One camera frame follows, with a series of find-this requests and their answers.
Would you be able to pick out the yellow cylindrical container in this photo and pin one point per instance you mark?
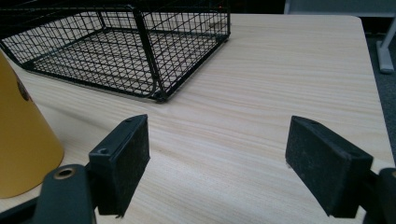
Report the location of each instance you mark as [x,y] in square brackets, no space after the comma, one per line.
[21,137]

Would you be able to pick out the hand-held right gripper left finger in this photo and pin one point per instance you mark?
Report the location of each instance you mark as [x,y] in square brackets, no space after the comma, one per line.
[121,168]

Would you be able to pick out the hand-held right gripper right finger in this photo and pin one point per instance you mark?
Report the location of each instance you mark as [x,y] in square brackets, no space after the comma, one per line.
[323,168]

